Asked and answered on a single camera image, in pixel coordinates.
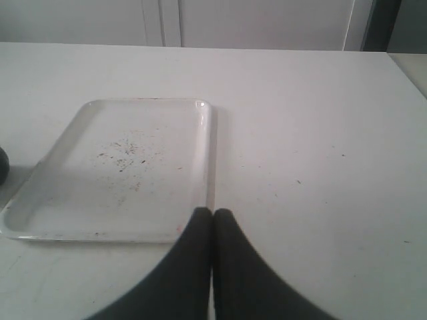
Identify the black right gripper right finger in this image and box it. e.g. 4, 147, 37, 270
212, 209, 334, 319

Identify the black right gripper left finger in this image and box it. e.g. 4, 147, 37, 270
90, 207, 213, 319

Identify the dark soy sauce bottle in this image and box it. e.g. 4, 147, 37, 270
0, 148, 10, 185

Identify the white rectangular plastic tray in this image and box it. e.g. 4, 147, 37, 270
1, 98, 212, 243

